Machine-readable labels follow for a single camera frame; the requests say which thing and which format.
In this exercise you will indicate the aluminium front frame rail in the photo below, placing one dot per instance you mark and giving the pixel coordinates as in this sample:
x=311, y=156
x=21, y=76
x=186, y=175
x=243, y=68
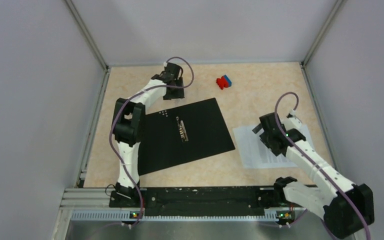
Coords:
x=104, y=205

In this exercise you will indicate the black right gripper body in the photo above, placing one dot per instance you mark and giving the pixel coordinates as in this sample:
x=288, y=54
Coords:
x=265, y=139

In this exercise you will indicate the silver folder binder clip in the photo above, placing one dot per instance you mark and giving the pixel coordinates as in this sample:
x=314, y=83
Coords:
x=182, y=130

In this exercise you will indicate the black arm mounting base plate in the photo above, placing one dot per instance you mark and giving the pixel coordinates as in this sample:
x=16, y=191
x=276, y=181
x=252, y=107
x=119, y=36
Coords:
x=214, y=201

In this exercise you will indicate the white printed paper stack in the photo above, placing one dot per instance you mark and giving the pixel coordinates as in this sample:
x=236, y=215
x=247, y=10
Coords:
x=254, y=154

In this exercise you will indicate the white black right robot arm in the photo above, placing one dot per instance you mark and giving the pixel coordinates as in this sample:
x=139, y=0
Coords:
x=324, y=185

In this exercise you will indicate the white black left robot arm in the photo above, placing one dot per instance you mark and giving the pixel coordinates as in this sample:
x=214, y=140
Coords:
x=128, y=124

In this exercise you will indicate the teal and black file folder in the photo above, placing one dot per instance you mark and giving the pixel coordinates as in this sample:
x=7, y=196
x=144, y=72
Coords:
x=161, y=146

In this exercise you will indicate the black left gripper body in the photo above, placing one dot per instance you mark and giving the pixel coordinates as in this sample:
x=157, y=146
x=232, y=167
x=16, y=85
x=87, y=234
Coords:
x=178, y=93

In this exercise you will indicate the red and blue toy block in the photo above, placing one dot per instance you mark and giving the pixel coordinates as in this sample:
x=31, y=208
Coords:
x=223, y=82

